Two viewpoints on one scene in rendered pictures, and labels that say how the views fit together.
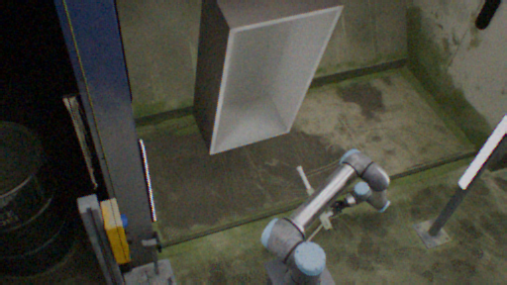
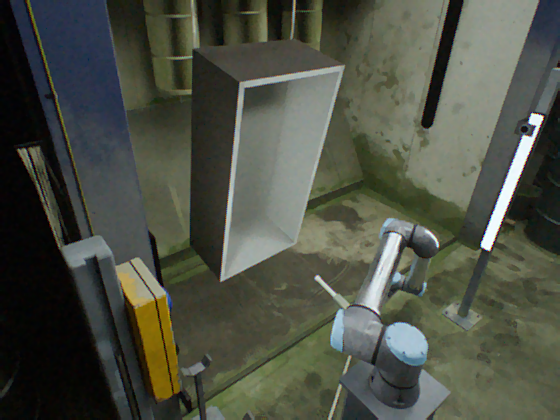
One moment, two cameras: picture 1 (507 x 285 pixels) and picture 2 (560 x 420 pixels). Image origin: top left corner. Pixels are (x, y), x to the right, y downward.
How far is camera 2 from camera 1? 1.03 m
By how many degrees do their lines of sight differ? 22
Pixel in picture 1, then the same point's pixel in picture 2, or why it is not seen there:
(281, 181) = (298, 302)
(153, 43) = not seen: hidden behind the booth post
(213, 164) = (220, 303)
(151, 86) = not seen: hidden behind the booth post
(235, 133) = (241, 254)
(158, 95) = not seen: hidden behind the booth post
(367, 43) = (330, 169)
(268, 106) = (267, 224)
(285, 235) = (363, 323)
